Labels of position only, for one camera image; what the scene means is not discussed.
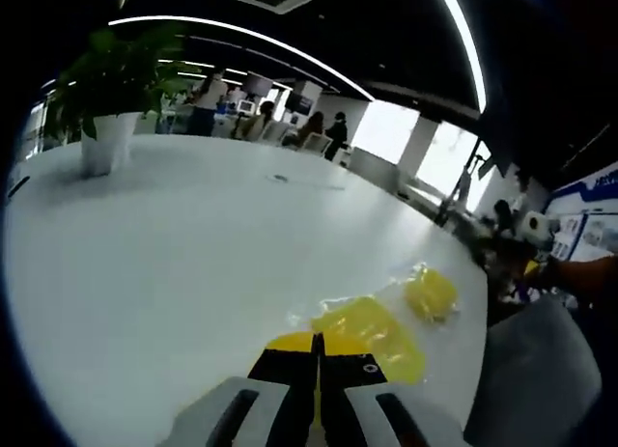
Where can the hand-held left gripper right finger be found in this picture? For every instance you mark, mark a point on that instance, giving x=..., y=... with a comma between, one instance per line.
x=357, y=399

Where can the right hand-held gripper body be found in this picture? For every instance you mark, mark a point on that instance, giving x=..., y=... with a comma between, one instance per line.
x=536, y=227

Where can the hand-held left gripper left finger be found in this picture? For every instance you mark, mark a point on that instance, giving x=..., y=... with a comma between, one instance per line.
x=270, y=394

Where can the large yellow silicone block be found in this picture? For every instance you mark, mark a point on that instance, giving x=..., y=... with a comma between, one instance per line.
x=372, y=328

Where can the small yellow silicone block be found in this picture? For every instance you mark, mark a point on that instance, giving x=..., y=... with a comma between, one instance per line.
x=432, y=295

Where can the large dark hanging monitor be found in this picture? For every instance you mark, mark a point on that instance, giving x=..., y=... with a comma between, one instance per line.
x=495, y=152

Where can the tripod stand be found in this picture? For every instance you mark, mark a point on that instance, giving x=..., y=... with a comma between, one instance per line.
x=461, y=186

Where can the grey office chair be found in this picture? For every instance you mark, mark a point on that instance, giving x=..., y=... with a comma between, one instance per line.
x=536, y=374

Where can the bright ceiling light strip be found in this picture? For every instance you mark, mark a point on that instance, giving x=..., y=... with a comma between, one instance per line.
x=466, y=41

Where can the dark display screen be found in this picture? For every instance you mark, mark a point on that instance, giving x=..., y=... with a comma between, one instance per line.
x=300, y=104

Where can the hanging dark screen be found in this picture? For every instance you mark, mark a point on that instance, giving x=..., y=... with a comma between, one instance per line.
x=258, y=84

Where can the green potted plant white pot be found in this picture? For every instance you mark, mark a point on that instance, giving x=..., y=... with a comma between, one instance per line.
x=108, y=104

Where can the long curved ceiling light strip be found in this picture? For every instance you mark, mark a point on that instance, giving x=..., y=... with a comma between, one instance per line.
x=241, y=32

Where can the blue white wall poster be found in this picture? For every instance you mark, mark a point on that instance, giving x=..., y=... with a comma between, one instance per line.
x=586, y=215

